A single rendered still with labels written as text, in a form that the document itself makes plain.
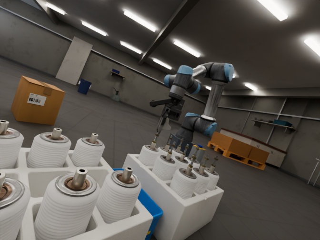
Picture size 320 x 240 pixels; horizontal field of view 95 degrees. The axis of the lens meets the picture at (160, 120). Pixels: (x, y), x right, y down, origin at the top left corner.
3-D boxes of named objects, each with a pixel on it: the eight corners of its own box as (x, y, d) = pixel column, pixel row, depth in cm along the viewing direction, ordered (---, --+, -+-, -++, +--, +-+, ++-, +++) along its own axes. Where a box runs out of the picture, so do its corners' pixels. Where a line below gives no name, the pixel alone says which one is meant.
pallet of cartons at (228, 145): (229, 159, 339) (237, 139, 336) (204, 145, 429) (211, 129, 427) (265, 171, 384) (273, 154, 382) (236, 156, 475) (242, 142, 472)
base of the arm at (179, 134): (172, 134, 130) (176, 123, 130) (186, 138, 135) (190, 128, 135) (179, 138, 116) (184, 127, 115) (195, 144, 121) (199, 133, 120)
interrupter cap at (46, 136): (37, 132, 45) (38, 130, 45) (65, 135, 51) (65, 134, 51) (40, 143, 40) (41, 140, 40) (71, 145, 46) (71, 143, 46)
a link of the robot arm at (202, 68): (204, 60, 118) (162, 72, 88) (216, 61, 111) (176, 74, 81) (202, 75, 124) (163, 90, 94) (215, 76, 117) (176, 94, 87)
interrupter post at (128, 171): (118, 177, 38) (123, 166, 38) (126, 176, 40) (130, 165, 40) (123, 183, 36) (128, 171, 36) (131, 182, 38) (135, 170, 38)
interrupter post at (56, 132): (49, 136, 45) (52, 127, 45) (58, 137, 47) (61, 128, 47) (50, 140, 44) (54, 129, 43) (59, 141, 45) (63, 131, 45)
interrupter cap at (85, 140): (78, 137, 54) (78, 135, 54) (97, 139, 59) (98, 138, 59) (85, 146, 49) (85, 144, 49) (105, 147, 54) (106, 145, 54)
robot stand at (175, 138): (158, 163, 133) (170, 133, 131) (175, 167, 139) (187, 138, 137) (164, 174, 116) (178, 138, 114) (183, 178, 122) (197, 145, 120)
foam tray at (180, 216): (115, 184, 78) (127, 153, 77) (162, 178, 106) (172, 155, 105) (165, 253, 51) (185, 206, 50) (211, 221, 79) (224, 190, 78)
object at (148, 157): (131, 173, 81) (143, 143, 80) (147, 177, 83) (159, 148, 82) (130, 182, 72) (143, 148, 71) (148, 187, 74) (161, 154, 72)
